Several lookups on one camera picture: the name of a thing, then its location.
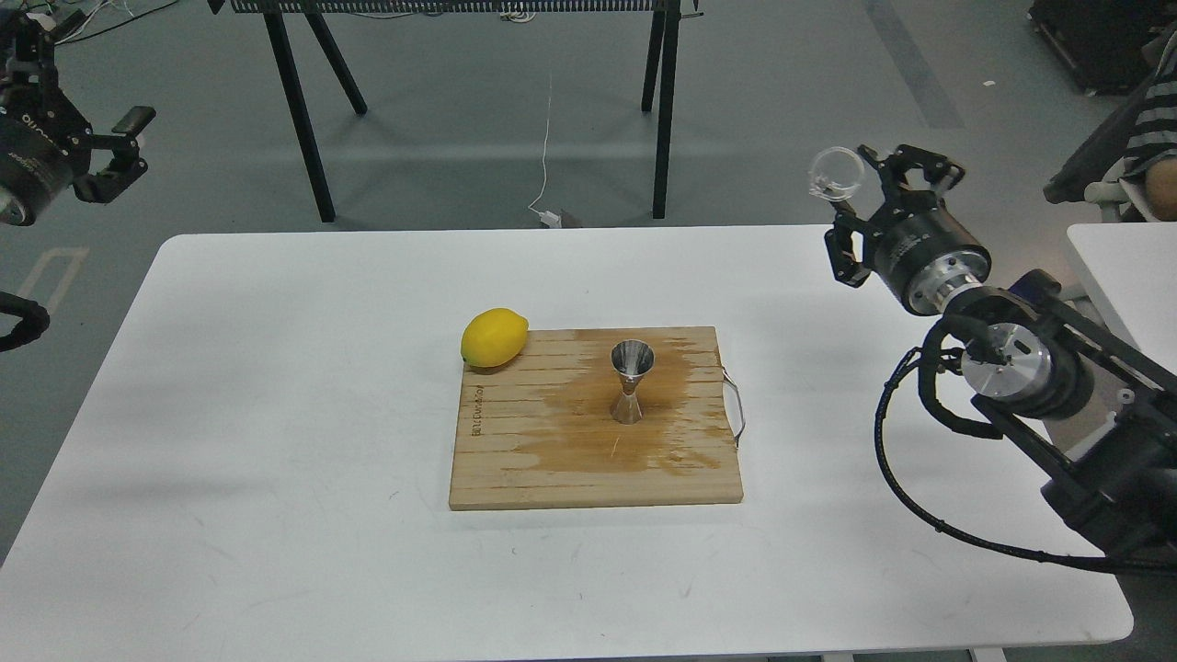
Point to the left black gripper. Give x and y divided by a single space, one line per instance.
34 170

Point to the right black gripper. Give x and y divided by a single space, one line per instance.
922 253

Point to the clear glass measuring cup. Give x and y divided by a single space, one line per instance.
835 174

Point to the steel double jigger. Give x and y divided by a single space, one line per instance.
632 360

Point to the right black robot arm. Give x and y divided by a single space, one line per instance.
1092 412

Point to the white side table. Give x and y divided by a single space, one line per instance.
1128 271

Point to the person in striped shirt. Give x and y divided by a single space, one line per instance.
1150 155

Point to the yellow lemon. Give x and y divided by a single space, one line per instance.
493 338

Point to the wooden cutting board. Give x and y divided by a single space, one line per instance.
538 433

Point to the black metal frame table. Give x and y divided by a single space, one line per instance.
451 51

